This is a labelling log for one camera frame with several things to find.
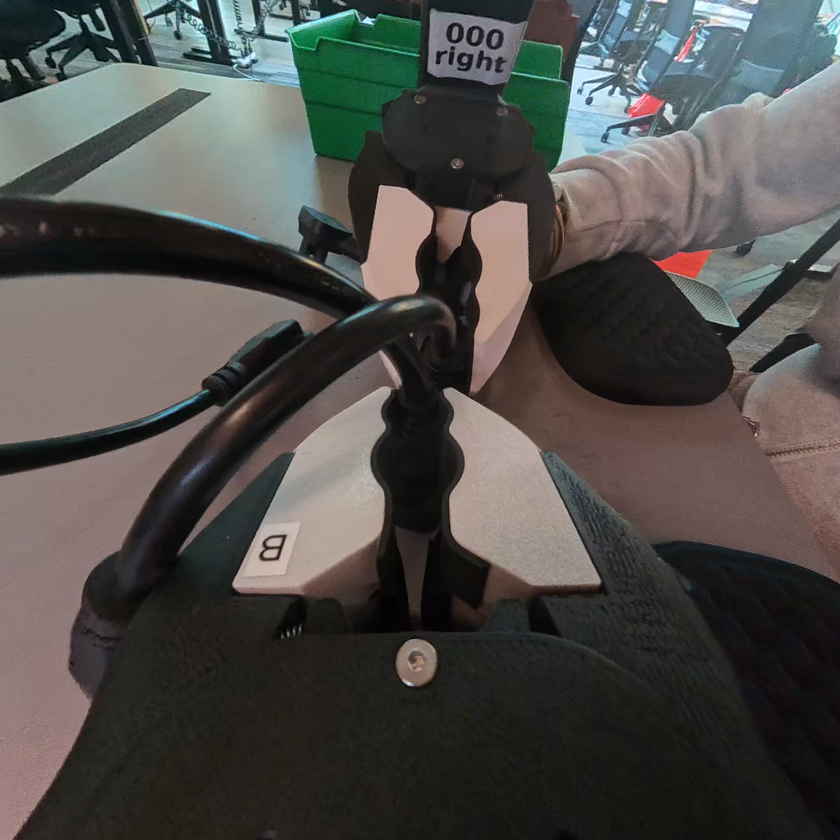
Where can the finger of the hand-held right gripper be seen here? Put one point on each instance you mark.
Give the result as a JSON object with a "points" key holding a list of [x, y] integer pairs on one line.
{"points": [[505, 262], [394, 243]]}

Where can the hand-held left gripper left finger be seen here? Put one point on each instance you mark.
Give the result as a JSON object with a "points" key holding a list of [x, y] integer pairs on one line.
{"points": [[315, 499]]}

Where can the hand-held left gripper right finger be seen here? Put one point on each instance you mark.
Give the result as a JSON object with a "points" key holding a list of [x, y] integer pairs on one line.
{"points": [[518, 518]]}

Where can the black power plug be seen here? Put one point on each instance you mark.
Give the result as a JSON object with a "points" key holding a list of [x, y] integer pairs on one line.
{"points": [[417, 459]]}

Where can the person's right forearm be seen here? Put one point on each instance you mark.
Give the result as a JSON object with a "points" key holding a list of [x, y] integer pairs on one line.
{"points": [[709, 170]]}

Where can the black angled plug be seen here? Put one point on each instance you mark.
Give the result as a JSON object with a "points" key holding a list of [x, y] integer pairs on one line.
{"points": [[325, 229]]}

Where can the green plastic bin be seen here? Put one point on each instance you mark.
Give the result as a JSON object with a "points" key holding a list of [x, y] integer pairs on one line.
{"points": [[348, 85]]}

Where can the brown box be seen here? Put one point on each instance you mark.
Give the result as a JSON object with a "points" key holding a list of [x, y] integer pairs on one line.
{"points": [[551, 23]]}

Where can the red plastic object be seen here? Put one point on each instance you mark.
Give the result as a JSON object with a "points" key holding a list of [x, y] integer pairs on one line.
{"points": [[649, 106], [686, 260]]}

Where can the black office chair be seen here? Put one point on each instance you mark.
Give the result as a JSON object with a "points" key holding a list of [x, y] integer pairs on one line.
{"points": [[613, 33], [26, 26], [695, 72], [85, 39]]}

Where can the pale mesh chair part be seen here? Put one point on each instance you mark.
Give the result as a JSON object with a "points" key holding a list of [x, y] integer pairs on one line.
{"points": [[709, 302]]}

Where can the person's grey hoodie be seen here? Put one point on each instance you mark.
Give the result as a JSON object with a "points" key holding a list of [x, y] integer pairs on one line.
{"points": [[800, 420]]}

